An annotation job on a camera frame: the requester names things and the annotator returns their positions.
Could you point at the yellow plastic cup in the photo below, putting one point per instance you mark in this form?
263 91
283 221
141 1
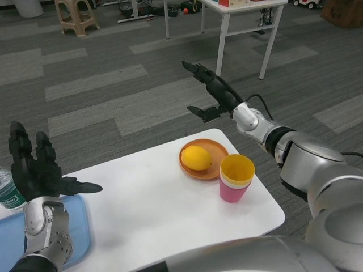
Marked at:
236 170

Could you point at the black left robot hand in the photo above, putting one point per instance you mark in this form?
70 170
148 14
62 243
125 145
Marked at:
32 175

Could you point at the orange round plate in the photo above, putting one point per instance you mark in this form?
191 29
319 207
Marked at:
217 147

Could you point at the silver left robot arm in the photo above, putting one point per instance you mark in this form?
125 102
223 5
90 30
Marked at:
56 238

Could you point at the red and beige tissue box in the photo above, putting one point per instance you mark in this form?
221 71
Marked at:
234 2

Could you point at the clear plastic water bottle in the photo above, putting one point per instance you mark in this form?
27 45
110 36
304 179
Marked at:
8 192

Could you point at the large white toy car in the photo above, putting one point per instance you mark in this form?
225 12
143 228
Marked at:
304 3

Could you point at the yellow lemon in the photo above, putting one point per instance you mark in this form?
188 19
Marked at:
196 158

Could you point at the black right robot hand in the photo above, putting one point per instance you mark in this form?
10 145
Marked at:
224 93

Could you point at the white planter pot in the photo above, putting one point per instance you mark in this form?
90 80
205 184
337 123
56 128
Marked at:
36 6

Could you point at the brown cardboard box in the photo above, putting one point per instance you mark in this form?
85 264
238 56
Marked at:
344 12

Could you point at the pink plastic cup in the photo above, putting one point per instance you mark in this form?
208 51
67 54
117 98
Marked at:
232 195

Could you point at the white metal-legged table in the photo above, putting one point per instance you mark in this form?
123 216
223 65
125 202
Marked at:
246 11

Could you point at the white desk leg base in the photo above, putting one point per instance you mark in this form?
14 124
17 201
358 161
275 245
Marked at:
134 11

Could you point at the white plastic cup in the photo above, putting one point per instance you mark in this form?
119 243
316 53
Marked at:
224 183

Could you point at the blue plastic tray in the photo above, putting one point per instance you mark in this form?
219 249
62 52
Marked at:
80 226

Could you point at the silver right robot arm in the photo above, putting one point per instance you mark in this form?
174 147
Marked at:
312 167

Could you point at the beige plastic stool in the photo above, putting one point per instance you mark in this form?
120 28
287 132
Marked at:
76 14

